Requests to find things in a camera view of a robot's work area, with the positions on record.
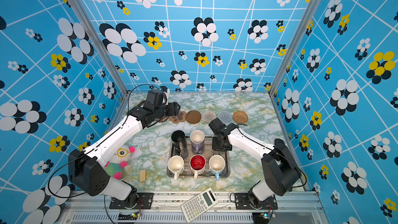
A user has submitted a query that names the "cork paw print coaster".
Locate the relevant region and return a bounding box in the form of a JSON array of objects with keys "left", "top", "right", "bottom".
[{"left": 169, "top": 111, "right": 187, "bottom": 124}]

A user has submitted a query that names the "green circuit board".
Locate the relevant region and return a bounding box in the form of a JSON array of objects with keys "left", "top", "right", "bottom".
[
  {"left": 118, "top": 213, "right": 142, "bottom": 221},
  {"left": 252, "top": 213, "right": 272, "bottom": 224}
]

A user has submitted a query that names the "lavender ceramic mug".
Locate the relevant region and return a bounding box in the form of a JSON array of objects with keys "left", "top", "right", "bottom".
[{"left": 190, "top": 130, "right": 205, "bottom": 154}]

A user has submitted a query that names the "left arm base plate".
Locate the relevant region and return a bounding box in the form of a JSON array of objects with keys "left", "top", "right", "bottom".
[{"left": 109, "top": 193, "right": 154, "bottom": 209}]

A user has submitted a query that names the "cream mug front left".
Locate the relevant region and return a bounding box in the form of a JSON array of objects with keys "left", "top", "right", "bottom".
[{"left": 167, "top": 156, "right": 184, "bottom": 180}]

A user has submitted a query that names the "left green circuit board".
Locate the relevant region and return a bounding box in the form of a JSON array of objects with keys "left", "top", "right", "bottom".
[{"left": 118, "top": 213, "right": 142, "bottom": 221}]

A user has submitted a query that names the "multicolour woven round coaster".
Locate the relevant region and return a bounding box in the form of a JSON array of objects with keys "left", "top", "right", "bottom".
[{"left": 202, "top": 111, "right": 217, "bottom": 123}]

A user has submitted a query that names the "brown wooden round coaster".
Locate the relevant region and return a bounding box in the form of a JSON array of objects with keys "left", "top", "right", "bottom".
[{"left": 186, "top": 110, "right": 202, "bottom": 124}]

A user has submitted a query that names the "right green circuit board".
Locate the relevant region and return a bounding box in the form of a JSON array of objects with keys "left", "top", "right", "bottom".
[{"left": 252, "top": 213, "right": 272, "bottom": 224}]

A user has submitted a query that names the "red interior mug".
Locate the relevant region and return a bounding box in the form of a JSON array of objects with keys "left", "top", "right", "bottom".
[{"left": 190, "top": 154, "right": 206, "bottom": 179}]

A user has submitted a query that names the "plush toy with glasses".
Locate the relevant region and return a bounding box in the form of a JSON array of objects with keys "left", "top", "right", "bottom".
[{"left": 104, "top": 145, "right": 135, "bottom": 179}]

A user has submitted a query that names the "aluminium front frame rail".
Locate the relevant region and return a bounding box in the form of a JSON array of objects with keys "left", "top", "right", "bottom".
[{"left": 59, "top": 191, "right": 330, "bottom": 224}]

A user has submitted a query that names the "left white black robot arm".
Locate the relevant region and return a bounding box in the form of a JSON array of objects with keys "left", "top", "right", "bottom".
[{"left": 68, "top": 86, "right": 180, "bottom": 208}]

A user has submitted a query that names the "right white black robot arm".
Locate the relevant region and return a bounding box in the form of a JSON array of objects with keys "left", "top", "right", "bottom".
[{"left": 208, "top": 118, "right": 302, "bottom": 208}]

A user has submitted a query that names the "black metal cup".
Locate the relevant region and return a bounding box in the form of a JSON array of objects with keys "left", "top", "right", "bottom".
[{"left": 171, "top": 130, "right": 187, "bottom": 157}]

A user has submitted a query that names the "grey woven round coaster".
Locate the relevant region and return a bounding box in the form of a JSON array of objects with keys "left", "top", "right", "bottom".
[{"left": 217, "top": 110, "right": 233, "bottom": 123}]

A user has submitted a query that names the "small wooden block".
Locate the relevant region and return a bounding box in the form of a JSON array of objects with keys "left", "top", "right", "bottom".
[{"left": 140, "top": 169, "right": 146, "bottom": 182}]

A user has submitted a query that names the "light blue handled mug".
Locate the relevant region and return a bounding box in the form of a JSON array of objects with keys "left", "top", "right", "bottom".
[{"left": 209, "top": 155, "right": 226, "bottom": 181}]

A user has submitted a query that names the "white scientific calculator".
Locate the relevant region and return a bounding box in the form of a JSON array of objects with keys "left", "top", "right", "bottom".
[{"left": 181, "top": 188, "right": 219, "bottom": 223}]

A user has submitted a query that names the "tan wicker round coaster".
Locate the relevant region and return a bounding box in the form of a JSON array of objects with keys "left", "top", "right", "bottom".
[{"left": 233, "top": 111, "right": 249, "bottom": 124}]

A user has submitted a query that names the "metal serving tray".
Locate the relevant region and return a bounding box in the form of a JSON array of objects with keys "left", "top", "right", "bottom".
[{"left": 169, "top": 136, "right": 231, "bottom": 178}]

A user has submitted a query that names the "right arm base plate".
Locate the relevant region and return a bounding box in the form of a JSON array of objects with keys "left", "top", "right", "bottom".
[{"left": 234, "top": 193, "right": 278, "bottom": 211}]

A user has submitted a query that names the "dark brown round coaster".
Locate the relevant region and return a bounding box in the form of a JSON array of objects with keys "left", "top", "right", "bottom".
[{"left": 155, "top": 116, "right": 169, "bottom": 122}]

